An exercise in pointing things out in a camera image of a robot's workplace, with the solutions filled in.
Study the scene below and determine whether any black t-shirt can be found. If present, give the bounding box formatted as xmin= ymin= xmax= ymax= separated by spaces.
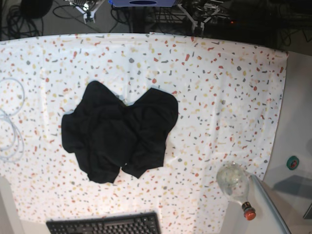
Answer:
xmin=61 ymin=81 xmax=178 ymax=183

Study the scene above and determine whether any terrazzo patterned tablecloth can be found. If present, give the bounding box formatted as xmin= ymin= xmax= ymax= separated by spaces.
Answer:
xmin=0 ymin=34 xmax=288 ymax=234

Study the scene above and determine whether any clear bottle with orange cap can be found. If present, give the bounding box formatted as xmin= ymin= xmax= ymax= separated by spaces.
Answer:
xmin=216 ymin=162 xmax=256 ymax=221

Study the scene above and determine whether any black computer keyboard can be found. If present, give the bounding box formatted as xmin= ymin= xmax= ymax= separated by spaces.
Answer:
xmin=46 ymin=212 xmax=161 ymax=234

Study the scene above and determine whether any blue box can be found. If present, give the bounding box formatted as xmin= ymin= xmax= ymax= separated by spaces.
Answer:
xmin=108 ymin=0 xmax=181 ymax=7

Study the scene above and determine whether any green tape roll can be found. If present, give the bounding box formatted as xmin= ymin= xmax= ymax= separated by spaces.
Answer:
xmin=286 ymin=156 xmax=299 ymax=170

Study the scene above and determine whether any silver metal bar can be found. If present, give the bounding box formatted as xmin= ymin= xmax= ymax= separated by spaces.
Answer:
xmin=250 ymin=175 xmax=291 ymax=234

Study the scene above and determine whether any white coiled cable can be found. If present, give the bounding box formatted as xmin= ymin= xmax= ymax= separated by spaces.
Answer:
xmin=0 ymin=78 xmax=26 ymax=162

